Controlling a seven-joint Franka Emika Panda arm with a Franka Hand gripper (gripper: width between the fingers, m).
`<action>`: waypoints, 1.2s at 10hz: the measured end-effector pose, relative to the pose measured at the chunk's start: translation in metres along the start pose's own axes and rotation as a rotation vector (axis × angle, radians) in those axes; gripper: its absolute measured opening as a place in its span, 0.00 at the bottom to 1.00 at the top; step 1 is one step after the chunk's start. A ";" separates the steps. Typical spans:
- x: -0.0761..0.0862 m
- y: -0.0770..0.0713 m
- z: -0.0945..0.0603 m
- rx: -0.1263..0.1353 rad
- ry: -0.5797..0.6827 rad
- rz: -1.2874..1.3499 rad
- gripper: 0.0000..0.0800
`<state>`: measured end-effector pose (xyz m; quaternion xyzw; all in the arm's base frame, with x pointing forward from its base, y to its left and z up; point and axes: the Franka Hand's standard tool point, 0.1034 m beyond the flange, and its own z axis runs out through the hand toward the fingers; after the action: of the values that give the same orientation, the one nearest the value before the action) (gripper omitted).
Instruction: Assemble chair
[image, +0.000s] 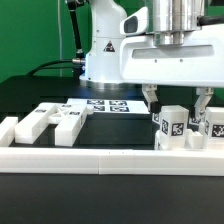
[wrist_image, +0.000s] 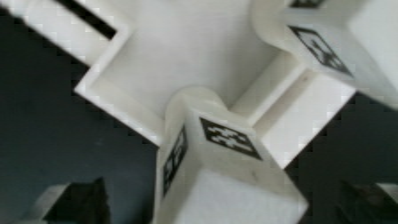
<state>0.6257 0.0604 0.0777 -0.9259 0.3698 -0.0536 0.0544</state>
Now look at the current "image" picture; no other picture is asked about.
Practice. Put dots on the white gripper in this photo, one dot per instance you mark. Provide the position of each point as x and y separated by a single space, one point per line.
198 62

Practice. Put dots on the white chair seat part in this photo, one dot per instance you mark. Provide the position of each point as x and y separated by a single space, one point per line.
191 140

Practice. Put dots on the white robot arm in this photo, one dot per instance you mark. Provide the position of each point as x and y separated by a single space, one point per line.
166 42

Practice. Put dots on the white tagged cube right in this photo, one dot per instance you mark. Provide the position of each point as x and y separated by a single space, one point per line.
194 121

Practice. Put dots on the white tagged cube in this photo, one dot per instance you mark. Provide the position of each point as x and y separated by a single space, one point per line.
194 121
156 118

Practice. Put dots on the white tagged cube left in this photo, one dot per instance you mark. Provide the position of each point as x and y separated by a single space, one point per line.
156 118

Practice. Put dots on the white tag sheet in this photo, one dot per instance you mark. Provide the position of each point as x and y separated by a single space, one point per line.
113 106

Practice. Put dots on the white U-shaped fence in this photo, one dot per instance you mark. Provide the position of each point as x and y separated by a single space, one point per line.
103 162

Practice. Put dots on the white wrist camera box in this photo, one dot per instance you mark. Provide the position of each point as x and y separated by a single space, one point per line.
136 24

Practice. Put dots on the white chair back frame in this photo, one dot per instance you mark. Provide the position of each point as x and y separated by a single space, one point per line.
68 119

